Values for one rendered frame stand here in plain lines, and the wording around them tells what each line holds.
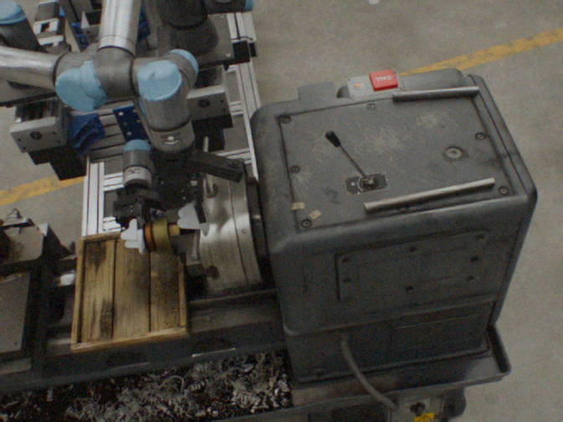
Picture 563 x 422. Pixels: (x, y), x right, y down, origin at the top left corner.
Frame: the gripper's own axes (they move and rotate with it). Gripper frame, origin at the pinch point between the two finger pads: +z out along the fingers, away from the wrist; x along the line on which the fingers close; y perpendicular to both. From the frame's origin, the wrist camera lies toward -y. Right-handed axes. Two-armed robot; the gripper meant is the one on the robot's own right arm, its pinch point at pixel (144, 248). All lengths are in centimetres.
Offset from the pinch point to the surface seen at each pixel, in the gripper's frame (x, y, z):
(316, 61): -108, -66, -189
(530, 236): -108, -137, -53
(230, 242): 9.4, -22.4, 9.3
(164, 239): 2.3, -5.7, 0.2
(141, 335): -17.5, 5.6, 13.9
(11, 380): -19.4, 39.5, 19.7
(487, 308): -28, -84, 17
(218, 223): 12.7, -20.4, 5.9
